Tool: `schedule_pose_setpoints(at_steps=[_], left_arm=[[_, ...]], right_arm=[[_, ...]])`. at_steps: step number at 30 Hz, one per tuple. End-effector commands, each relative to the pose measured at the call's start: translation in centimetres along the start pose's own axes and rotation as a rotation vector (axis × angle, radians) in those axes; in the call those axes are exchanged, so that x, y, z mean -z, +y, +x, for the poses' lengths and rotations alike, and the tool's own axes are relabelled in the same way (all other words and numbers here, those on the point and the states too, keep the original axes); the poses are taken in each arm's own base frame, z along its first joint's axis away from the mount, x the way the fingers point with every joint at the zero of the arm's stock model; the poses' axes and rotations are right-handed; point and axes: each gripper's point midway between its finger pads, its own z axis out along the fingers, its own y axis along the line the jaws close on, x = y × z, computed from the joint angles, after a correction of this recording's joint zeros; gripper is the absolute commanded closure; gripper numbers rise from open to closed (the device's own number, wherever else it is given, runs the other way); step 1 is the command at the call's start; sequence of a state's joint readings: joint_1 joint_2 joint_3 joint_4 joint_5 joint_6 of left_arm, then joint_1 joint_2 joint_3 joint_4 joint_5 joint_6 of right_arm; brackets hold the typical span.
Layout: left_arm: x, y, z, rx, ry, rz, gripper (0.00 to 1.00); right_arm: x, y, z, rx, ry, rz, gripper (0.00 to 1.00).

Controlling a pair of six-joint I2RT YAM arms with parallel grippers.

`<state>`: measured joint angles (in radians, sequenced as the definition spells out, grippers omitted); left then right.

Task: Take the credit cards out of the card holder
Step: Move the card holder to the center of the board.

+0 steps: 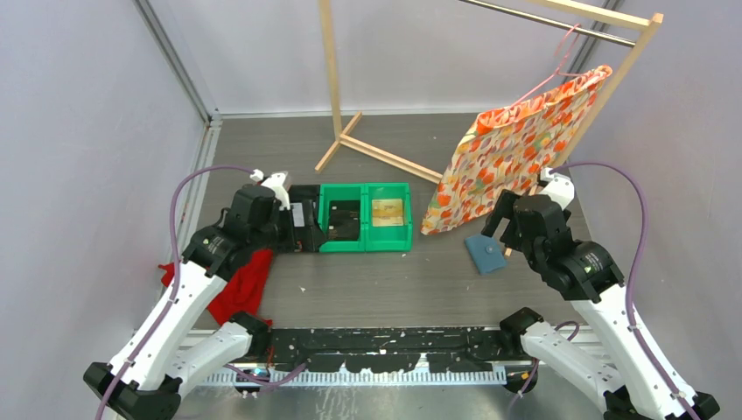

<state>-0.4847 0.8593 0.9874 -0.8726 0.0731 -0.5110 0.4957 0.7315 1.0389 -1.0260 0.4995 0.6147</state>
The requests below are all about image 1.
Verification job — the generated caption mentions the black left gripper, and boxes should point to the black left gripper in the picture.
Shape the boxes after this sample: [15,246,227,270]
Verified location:
[250,199,326,252]

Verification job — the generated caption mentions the blue card holder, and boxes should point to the blue card holder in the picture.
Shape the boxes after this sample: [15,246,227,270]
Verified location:
[464,234,507,276]

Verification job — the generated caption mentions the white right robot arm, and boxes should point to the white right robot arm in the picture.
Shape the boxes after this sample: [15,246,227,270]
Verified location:
[484,190,720,419]

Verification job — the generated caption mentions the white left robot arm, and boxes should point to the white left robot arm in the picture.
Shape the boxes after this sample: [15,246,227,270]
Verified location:
[83,173,326,419]

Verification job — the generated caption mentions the white cards in black bin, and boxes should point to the white cards in black bin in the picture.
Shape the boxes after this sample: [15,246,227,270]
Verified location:
[290,202,305,228]

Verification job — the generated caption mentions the dark cards stack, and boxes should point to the dark cards stack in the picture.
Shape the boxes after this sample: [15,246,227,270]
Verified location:
[327,200,361,242]

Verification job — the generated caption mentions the green bin with dark cards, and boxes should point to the green bin with dark cards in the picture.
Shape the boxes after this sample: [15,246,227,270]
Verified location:
[318,184,367,253]

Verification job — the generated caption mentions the green bin with gold cards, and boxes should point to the green bin with gold cards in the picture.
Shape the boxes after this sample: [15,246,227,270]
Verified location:
[364,183,413,252]

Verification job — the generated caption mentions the gold cards stack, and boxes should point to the gold cards stack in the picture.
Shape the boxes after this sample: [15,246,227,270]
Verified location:
[371,198,405,228]

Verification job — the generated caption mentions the black plastic bin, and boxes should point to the black plastic bin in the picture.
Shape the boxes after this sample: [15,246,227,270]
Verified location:
[289,185,326,253]

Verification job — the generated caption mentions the floral orange fabric bag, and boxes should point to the floral orange fabric bag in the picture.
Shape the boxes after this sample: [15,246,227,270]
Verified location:
[421,66,613,235]

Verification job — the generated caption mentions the red cloth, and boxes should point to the red cloth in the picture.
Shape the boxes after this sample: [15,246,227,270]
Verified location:
[158,248,276,327]

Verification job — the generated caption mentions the wooden clothes rack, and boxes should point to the wooden clothes rack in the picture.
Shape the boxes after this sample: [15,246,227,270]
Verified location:
[314,1,663,183]

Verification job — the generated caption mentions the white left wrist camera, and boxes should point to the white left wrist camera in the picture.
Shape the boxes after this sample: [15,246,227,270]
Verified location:
[249,169,291,211]

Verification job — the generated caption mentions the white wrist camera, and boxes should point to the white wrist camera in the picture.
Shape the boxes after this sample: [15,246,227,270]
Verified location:
[537,167,575,210]
[249,169,291,211]

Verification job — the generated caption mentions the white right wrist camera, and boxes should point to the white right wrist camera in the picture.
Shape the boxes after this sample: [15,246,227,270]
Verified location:
[537,167,575,210]

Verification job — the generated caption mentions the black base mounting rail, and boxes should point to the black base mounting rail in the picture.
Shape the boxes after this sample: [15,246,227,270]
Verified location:
[238,326,531,374]

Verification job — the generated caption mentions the pink wire hanger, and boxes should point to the pink wire hanger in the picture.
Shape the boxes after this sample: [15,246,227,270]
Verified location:
[508,24,582,109]

